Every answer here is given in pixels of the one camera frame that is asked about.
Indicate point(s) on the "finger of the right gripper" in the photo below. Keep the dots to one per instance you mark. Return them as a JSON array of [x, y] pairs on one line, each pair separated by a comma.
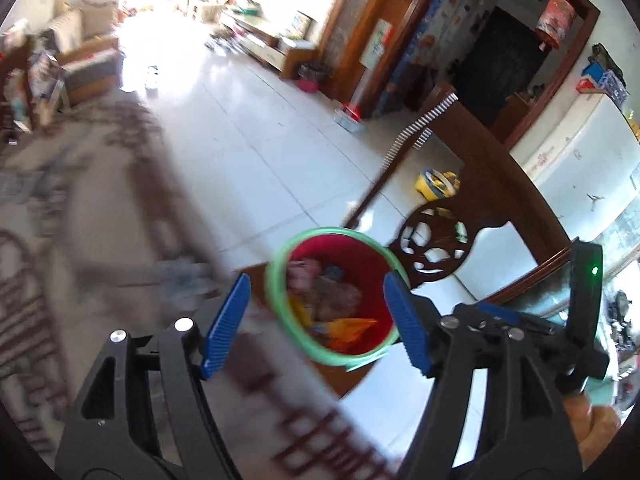
[[524, 321]]

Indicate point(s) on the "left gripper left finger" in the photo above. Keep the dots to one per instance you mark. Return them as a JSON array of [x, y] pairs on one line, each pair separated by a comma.
[[110, 431]]

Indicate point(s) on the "orange snack bag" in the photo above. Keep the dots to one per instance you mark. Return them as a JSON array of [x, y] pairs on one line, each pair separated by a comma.
[[341, 334]]

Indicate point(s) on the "pink Pocky snack bag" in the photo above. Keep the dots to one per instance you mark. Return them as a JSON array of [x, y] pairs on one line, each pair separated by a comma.
[[324, 289]]

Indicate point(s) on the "red green trash bin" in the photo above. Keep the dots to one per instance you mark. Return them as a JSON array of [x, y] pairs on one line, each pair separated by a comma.
[[365, 264]]

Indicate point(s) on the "yellow white medicine box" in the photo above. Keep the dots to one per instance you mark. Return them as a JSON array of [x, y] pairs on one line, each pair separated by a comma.
[[303, 311]]

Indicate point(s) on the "person's right hand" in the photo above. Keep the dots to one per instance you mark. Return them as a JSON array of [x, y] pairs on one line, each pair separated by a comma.
[[594, 426]]

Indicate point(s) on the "dark wooden chair right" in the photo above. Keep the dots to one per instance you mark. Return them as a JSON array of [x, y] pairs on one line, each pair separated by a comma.
[[437, 238]]

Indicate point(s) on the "yellow toy car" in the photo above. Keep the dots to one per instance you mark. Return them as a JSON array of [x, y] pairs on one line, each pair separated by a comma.
[[434, 185]]

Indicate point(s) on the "white refrigerator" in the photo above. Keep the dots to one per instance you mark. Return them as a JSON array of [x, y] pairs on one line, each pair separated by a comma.
[[588, 168]]

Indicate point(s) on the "white mop with red base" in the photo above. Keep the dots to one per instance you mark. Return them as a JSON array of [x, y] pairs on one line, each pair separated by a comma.
[[347, 116]]

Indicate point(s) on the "small red waste basket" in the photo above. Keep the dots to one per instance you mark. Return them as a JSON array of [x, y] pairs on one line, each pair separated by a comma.
[[311, 75]]

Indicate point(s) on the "red hanging lantern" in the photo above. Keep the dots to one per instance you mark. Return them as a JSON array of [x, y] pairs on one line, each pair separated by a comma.
[[554, 22]]

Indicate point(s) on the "wooden tv cabinet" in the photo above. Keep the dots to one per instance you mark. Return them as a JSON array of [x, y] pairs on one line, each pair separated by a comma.
[[261, 40]]

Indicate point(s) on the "wooden sofa with cushions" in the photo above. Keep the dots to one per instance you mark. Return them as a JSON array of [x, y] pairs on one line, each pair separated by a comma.
[[82, 39]]

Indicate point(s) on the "dark wooden dining chair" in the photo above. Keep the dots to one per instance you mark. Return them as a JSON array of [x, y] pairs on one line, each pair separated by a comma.
[[17, 103]]

